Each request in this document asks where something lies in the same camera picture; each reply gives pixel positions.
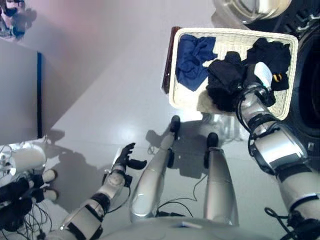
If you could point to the idle humanoid robot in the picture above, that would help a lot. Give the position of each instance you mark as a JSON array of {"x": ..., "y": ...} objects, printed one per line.
[{"x": 13, "y": 17}]

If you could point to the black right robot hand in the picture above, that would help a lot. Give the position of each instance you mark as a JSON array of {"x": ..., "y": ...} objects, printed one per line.
[{"x": 260, "y": 75}]

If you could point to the dark brown stool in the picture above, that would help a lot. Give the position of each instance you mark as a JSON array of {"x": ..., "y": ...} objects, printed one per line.
[{"x": 168, "y": 65}]

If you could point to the blue garment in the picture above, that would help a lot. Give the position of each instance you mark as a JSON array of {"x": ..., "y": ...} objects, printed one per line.
[{"x": 192, "y": 62}]

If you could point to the black garment with yellow logo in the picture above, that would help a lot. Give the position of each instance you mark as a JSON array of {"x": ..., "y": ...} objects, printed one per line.
[{"x": 272, "y": 52}]

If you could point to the dark grey washing machine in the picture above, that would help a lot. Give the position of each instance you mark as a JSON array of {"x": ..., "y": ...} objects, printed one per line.
[{"x": 310, "y": 87}]

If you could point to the grey robot torso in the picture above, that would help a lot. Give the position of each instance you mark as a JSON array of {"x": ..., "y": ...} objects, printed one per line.
[{"x": 180, "y": 230}]

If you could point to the white wicker laundry basket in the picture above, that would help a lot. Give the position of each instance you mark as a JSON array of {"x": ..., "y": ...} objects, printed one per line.
[{"x": 232, "y": 40}]

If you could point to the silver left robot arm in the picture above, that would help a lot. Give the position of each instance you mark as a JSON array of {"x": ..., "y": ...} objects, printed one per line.
[{"x": 82, "y": 217}]

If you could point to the plain black garment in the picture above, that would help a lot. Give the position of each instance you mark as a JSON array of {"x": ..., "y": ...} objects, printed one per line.
[{"x": 225, "y": 80}]

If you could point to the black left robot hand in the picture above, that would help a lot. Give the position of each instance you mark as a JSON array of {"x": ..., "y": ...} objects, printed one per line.
[{"x": 125, "y": 160}]

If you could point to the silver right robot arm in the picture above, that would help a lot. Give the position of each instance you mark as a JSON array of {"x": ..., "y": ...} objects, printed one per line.
[{"x": 282, "y": 150}]

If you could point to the silver right robot leg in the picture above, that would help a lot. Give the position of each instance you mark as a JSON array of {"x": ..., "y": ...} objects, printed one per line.
[{"x": 217, "y": 185}]

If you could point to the grey partition wall panel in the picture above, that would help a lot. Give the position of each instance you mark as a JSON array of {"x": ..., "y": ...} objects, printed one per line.
[{"x": 17, "y": 95}]

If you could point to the round glass washing machine door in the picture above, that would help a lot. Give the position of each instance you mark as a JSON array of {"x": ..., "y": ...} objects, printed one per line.
[{"x": 252, "y": 10}]

